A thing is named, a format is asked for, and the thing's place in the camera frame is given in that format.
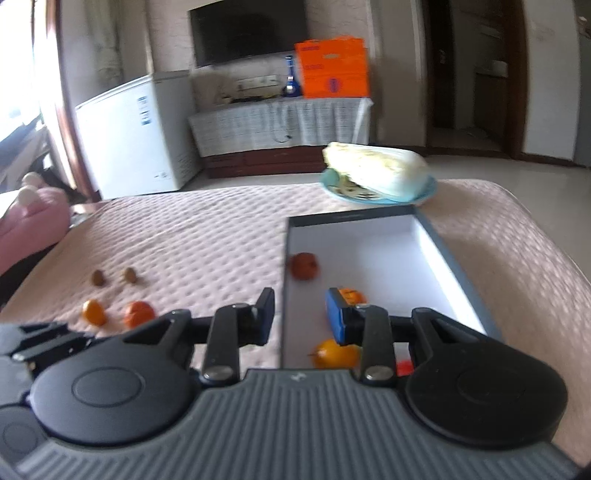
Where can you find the light blue plate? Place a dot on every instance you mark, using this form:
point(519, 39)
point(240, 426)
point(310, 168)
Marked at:
point(341, 190)

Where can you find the pink plush cushion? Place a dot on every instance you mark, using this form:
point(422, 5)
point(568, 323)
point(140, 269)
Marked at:
point(32, 217)

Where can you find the beige curtain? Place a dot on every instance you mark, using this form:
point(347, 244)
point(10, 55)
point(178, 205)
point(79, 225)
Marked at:
point(106, 41)

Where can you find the black television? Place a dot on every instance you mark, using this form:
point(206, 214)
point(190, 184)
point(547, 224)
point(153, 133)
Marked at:
point(249, 32)

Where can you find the brown longan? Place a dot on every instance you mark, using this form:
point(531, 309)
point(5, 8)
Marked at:
point(129, 275)
point(98, 277)

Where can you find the orange paper bag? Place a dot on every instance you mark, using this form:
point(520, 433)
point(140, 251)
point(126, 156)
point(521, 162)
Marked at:
point(334, 69)

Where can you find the smooth yellow orange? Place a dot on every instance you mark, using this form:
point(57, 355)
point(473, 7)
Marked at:
point(336, 354)
point(93, 312)

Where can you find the wooden tv cabinet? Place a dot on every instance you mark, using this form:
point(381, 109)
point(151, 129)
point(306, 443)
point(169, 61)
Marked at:
point(258, 161)

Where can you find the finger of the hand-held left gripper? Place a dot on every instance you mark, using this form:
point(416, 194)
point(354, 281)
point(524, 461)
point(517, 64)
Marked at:
point(46, 346)

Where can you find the napa cabbage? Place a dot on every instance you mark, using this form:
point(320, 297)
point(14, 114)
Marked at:
point(383, 168)

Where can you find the red apple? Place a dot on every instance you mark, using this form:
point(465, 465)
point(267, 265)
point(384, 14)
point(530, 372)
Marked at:
point(405, 367)

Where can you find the mandarin with green stem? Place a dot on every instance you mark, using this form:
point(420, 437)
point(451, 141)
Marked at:
point(353, 295)

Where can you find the white patterned cabinet cloth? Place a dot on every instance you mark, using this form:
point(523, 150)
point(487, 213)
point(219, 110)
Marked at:
point(240, 129)

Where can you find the dark wooden door frame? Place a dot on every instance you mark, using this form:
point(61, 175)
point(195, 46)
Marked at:
point(517, 69)

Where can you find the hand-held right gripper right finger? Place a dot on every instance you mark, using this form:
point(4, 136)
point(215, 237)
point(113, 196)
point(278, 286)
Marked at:
point(334, 323)

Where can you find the grey box with white inside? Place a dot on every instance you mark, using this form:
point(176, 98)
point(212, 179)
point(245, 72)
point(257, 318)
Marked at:
point(392, 258)

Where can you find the wrinkled orange mandarin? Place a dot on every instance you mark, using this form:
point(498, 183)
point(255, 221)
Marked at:
point(138, 314)

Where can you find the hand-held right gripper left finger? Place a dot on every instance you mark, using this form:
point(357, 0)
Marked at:
point(264, 318)

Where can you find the dark red fruit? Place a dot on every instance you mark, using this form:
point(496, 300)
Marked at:
point(304, 265)

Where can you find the white chest freezer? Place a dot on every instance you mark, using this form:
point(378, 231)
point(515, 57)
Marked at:
point(134, 138)

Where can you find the blue glass bottle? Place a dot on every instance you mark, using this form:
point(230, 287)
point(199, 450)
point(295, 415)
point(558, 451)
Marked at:
point(290, 83)

